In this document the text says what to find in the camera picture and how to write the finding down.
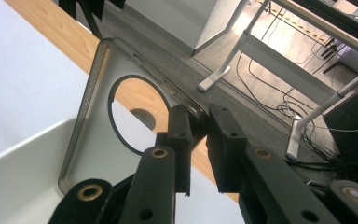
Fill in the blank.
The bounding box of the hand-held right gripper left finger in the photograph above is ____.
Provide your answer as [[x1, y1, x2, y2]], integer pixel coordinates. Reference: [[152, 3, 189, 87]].
[[154, 105, 194, 198]]

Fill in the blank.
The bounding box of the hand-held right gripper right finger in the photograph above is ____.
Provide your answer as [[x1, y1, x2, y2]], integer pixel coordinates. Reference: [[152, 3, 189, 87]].
[[205, 103, 250, 194]]

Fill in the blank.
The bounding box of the grey translucent phone case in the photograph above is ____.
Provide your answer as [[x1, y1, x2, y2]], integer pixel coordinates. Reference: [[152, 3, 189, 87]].
[[57, 37, 210, 196]]

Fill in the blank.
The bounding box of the white plastic bin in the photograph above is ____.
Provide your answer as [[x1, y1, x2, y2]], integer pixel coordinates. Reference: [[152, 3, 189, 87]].
[[0, 116, 157, 224]]

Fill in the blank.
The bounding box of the white cabinet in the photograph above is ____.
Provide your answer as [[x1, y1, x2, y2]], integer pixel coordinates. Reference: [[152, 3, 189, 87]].
[[124, 0, 250, 58]]

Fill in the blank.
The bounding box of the black floor cable bundle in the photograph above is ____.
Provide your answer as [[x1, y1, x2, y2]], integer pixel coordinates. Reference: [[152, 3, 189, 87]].
[[236, 18, 358, 185]]

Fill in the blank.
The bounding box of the white metal desk frame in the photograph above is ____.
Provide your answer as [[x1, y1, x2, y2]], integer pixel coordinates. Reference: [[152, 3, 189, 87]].
[[197, 0, 358, 161]]

